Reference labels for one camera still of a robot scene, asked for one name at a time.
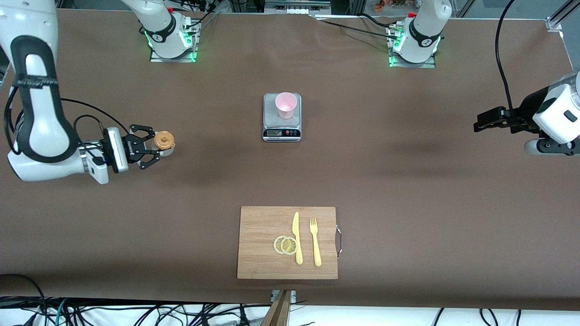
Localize white power strip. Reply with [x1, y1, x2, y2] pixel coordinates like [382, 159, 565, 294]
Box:
[265, 0, 332, 15]

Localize black cables at right base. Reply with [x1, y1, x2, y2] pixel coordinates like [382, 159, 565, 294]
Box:
[179, 0, 238, 33]

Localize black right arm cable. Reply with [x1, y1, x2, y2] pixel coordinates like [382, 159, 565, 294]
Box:
[4, 85, 131, 166]

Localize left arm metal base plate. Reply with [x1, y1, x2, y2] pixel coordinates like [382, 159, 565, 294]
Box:
[388, 26, 437, 69]

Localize wooden bar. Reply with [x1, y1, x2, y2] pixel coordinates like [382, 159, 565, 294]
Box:
[261, 290, 293, 326]

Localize bamboo cutting board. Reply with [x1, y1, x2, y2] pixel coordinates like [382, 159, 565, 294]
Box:
[237, 206, 338, 280]

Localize silver digital kitchen scale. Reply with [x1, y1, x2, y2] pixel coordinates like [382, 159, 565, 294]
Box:
[262, 93, 302, 143]

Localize translucent sauce bottle orange cap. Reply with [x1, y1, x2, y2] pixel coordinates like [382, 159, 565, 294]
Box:
[154, 130, 176, 158]

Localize yellow plastic fork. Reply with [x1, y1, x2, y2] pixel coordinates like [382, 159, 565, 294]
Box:
[309, 217, 322, 267]

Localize black floor cable tangle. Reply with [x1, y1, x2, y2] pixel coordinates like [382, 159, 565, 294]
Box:
[68, 302, 272, 326]

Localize yellow plastic knife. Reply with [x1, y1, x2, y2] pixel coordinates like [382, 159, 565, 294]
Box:
[292, 212, 304, 265]

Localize brown table cover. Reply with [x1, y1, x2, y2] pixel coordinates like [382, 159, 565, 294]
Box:
[0, 8, 580, 311]

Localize aluminium frame profile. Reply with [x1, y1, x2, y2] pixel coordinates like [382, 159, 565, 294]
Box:
[546, 0, 580, 32]

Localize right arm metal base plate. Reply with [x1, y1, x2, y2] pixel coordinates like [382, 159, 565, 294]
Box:
[150, 20, 198, 63]

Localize pink plastic cup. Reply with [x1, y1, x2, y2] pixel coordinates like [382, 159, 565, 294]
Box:
[275, 92, 298, 120]

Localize teal floor cable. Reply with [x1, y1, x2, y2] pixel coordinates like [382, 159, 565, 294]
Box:
[54, 298, 69, 326]

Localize black base cable on table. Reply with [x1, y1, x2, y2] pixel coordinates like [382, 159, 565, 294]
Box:
[313, 13, 401, 40]

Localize black floor cable loop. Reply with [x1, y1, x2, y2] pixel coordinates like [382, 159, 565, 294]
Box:
[0, 273, 48, 320]

